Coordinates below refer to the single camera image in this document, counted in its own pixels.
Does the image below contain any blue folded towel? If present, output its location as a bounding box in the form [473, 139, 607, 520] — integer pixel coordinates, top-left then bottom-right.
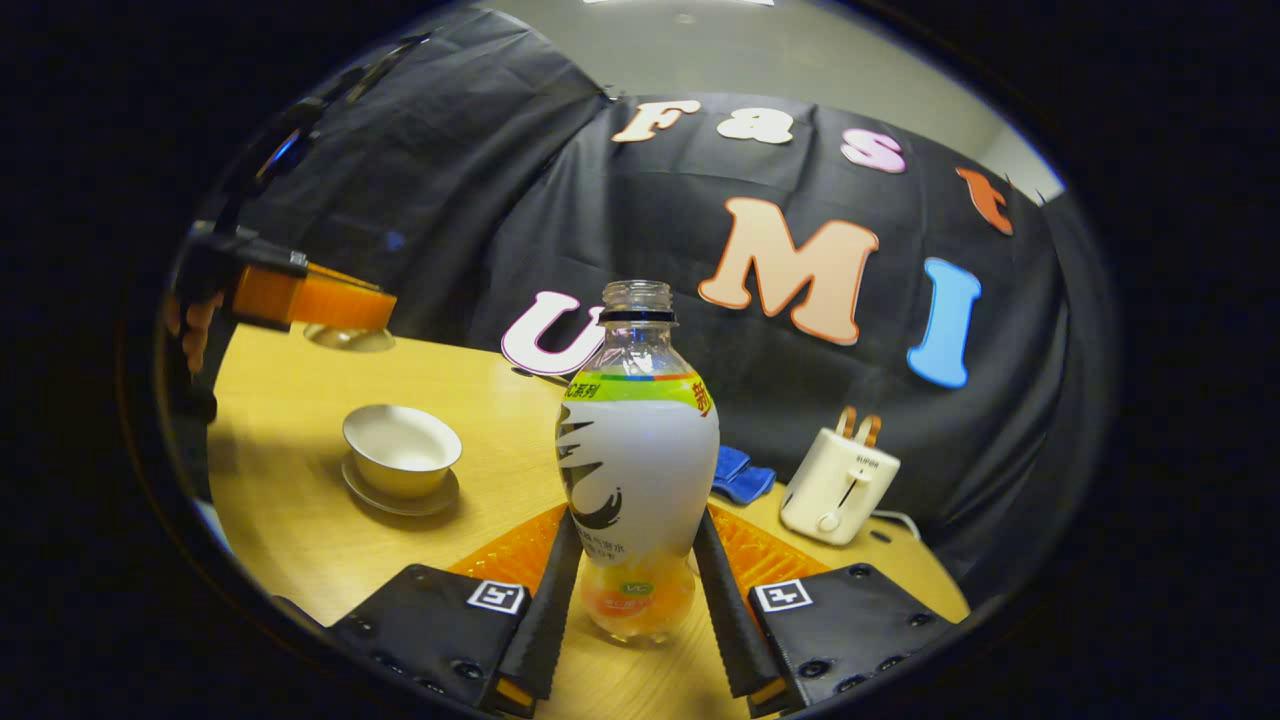
[712, 445, 778, 506]

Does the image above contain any white ceramic teacup lid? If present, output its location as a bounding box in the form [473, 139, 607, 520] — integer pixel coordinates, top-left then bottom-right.
[304, 322, 397, 353]

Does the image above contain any black backdrop cloth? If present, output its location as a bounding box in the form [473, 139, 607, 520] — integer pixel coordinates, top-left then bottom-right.
[215, 10, 1111, 601]

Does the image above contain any white ceramic teacup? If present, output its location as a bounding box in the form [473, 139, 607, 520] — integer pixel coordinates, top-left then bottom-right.
[343, 404, 463, 499]

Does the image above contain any cream white toaster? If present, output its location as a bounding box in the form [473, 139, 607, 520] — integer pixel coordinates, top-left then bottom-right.
[779, 427, 901, 547]

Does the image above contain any clear water bottle white label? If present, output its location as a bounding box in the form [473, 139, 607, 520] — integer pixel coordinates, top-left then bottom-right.
[555, 280, 721, 644]

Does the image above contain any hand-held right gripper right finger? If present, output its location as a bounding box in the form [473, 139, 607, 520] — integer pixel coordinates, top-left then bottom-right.
[692, 503, 958, 719]

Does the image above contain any white ceramic saucer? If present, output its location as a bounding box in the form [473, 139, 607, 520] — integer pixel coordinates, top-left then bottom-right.
[341, 455, 461, 518]

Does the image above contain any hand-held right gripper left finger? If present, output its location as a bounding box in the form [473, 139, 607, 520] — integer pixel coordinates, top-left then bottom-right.
[325, 503, 584, 719]

